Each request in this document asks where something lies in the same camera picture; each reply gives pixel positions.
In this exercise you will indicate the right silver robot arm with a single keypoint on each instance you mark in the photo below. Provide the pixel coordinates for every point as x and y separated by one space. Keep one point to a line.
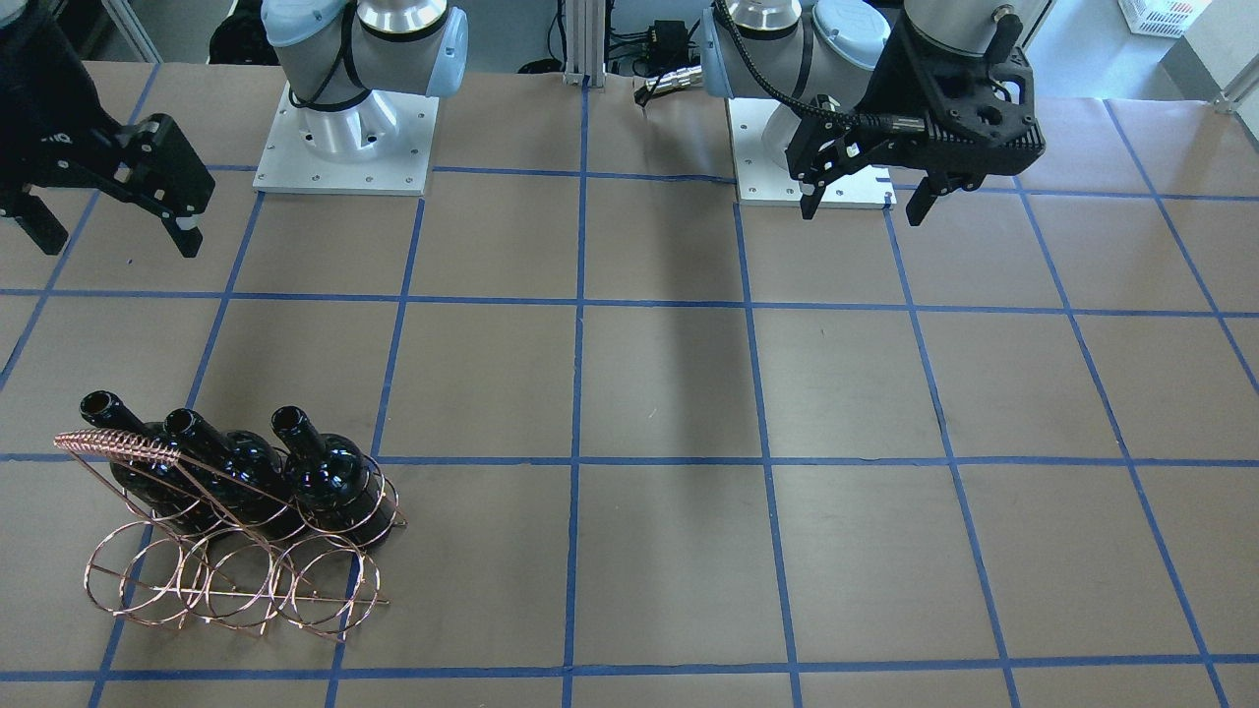
340 57

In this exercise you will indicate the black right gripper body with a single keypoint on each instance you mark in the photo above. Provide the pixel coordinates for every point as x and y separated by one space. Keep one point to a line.
41 93

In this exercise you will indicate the copper wire wine basket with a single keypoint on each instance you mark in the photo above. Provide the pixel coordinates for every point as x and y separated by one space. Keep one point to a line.
148 572

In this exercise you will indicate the dark glass wine bottle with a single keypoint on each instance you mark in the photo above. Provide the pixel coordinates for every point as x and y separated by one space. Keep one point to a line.
336 486

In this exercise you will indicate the aluminium frame post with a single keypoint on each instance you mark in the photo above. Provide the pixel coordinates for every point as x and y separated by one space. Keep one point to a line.
585 30

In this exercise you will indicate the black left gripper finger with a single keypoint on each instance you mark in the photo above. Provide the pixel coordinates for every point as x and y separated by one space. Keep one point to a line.
935 185
814 181

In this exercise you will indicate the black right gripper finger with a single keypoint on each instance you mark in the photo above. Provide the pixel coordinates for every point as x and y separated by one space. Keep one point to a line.
183 223
32 215

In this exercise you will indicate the dark bottle in basket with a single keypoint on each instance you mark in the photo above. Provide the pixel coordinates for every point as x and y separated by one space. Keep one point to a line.
241 471
161 487

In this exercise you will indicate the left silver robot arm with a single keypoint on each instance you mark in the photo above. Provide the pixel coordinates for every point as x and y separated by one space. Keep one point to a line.
783 51

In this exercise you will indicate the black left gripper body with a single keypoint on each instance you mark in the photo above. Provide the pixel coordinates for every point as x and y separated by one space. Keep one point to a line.
878 81

